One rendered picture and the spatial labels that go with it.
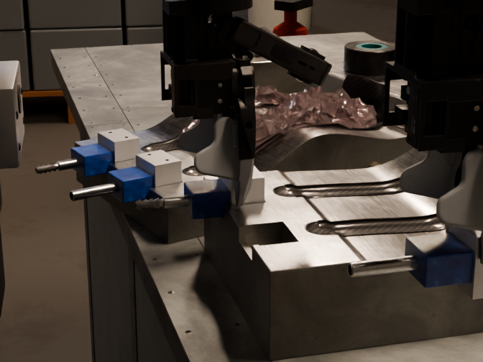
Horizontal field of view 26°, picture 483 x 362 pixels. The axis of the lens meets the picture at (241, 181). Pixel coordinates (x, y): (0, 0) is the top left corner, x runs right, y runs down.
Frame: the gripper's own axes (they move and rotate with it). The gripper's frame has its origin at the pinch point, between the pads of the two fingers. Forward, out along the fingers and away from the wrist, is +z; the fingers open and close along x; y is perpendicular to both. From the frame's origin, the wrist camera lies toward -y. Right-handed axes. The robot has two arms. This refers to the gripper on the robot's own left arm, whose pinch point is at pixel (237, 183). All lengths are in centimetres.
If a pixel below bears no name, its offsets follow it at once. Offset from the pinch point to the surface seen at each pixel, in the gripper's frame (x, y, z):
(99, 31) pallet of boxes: -335, -29, 51
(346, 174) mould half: -5.0, -14.0, 2.0
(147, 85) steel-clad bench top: -83, -5, 10
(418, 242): 28.5, -7.5, -4.2
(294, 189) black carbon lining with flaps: -1.4, -6.7, 1.8
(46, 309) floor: -160, 11, 91
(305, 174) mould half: -5.7, -9.5, 1.8
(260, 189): 2.5, -1.8, 0.0
